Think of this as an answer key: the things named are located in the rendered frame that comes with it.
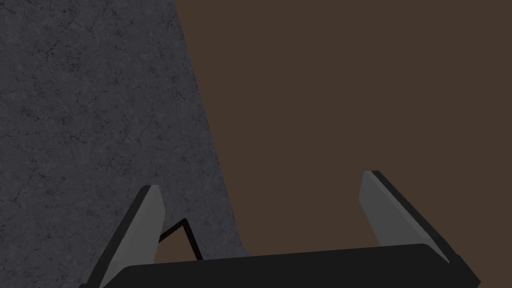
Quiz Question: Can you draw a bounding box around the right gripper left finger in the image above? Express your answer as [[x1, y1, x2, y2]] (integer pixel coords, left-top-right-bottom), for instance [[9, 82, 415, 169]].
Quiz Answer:
[[79, 183, 167, 288]]

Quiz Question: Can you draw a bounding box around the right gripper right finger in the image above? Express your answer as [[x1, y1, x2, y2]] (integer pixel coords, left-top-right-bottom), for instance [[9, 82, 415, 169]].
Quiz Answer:
[[358, 169, 462, 264]]

